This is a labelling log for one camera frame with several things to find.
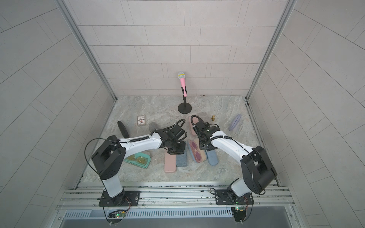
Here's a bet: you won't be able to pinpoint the grey purple glasses case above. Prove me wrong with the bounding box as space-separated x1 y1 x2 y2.
228 114 241 131

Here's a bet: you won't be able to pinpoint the blue case beige lining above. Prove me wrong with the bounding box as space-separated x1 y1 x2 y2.
205 150 219 166

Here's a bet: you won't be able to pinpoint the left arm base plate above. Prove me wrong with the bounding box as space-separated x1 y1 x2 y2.
98 190 141 207

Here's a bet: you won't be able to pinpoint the left circuit board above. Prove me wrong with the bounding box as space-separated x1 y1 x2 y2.
108 210 127 219

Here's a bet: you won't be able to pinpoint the pink toy microphone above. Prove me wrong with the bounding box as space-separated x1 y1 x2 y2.
178 72 187 97

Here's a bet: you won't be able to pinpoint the pink grey case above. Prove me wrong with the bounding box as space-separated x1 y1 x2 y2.
188 116 199 136

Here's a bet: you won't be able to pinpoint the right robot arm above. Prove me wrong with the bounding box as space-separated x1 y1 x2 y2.
190 115 277 201

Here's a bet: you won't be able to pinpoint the circuit board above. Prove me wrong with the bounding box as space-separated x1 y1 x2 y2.
231 207 247 223
108 210 127 219

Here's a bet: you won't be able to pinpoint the brown black glasses case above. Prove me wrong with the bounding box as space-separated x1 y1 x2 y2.
117 121 130 138

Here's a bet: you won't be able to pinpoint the clear case pink glasses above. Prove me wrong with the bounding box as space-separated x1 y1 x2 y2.
188 138 207 163

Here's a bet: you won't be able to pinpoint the aluminium mounting rail frame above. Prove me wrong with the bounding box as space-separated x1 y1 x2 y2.
50 181 301 228

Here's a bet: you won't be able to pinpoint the right circuit board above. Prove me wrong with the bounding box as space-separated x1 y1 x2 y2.
231 207 247 223

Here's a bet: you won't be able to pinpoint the mint case yellow glasses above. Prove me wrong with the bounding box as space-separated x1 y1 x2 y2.
124 153 151 169

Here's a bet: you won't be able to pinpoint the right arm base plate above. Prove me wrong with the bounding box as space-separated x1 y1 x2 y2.
210 188 254 206

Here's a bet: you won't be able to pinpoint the playing card box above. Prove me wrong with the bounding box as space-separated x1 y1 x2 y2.
137 115 146 126

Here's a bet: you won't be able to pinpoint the beige case with glasses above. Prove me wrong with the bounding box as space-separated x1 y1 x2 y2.
149 122 160 134

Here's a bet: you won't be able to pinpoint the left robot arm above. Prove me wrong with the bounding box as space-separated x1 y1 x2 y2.
90 119 187 199

